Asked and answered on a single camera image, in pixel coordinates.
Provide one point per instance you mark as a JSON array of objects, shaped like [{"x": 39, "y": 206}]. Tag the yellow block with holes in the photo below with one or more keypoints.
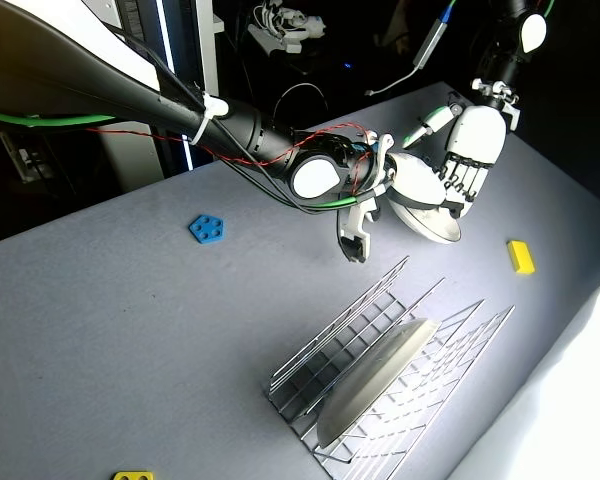
[{"x": 132, "y": 476}]

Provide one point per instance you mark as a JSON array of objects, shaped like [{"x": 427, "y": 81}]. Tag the white cabinet with light strip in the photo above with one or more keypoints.
[{"x": 130, "y": 160}]

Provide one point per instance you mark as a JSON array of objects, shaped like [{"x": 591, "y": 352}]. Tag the blue pentagon block with holes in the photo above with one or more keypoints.
[{"x": 207, "y": 229}]

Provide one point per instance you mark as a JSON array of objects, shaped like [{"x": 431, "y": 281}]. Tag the spare white robot hand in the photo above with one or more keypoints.
[{"x": 290, "y": 22}]

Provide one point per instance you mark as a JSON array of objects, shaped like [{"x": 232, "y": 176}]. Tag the yellow rectangular block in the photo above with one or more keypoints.
[{"x": 521, "y": 257}]

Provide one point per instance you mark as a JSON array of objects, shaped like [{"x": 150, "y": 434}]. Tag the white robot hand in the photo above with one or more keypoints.
[
  {"x": 415, "y": 180},
  {"x": 480, "y": 132}
]

